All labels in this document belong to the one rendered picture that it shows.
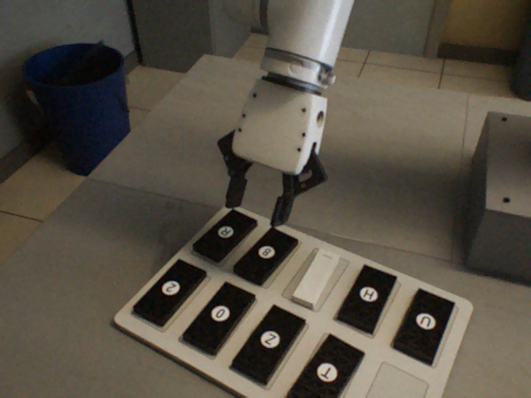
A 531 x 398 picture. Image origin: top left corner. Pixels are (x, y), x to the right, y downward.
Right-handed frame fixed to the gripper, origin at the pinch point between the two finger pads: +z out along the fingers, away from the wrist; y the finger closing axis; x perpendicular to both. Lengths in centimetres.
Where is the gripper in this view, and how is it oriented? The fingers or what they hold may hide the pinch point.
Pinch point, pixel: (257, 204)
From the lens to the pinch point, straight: 66.8
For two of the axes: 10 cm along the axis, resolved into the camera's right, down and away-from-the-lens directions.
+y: -8.6, -3.3, 3.9
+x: -4.3, 0.6, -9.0
